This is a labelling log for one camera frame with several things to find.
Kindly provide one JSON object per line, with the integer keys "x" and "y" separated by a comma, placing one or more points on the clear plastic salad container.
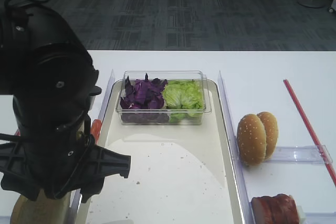
{"x": 161, "y": 116}

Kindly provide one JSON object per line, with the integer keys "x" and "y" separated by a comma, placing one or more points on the green lettuce leaves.
{"x": 184, "y": 95}

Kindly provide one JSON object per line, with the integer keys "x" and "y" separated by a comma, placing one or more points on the outer bottom bun half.
{"x": 41, "y": 211}

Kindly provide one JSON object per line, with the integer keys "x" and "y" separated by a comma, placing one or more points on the clear meat track rail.
{"x": 320, "y": 218}

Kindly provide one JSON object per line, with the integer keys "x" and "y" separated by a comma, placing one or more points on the left clear long divider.
{"x": 99, "y": 109}

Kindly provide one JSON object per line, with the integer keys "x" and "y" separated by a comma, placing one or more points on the right red rail strip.
{"x": 309, "y": 129}

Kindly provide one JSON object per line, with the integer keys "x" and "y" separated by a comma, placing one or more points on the clear sesame bun track rail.
{"x": 317, "y": 154}

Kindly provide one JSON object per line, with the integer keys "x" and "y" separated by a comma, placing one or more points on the sesame bun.
{"x": 271, "y": 129}
{"x": 251, "y": 140}

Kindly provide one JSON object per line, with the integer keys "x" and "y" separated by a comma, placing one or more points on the stack of meat slices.
{"x": 276, "y": 209}

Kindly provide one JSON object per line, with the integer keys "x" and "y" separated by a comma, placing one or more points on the rear sesame bun top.
{"x": 271, "y": 129}

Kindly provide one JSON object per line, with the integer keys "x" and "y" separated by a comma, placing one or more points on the white rectangular metal tray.
{"x": 178, "y": 174}

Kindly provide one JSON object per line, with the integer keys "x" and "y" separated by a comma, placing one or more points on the clear long divider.
{"x": 99, "y": 109}
{"x": 246, "y": 211}

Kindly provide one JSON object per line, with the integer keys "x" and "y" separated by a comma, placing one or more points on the front sesame bun top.
{"x": 251, "y": 140}

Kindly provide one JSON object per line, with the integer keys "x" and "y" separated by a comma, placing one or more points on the white plastic pusher block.
{"x": 301, "y": 214}

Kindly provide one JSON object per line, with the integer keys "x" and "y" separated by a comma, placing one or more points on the right clear long divider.
{"x": 246, "y": 211}

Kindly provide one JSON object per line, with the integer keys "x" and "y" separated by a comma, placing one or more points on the purple cabbage leaves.
{"x": 143, "y": 94}

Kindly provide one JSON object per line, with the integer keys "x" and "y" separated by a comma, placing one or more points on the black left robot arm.
{"x": 51, "y": 77}

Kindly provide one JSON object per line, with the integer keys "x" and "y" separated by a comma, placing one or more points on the inner tomato slice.
{"x": 96, "y": 129}

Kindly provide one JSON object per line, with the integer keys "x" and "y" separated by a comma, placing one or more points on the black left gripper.
{"x": 57, "y": 158}

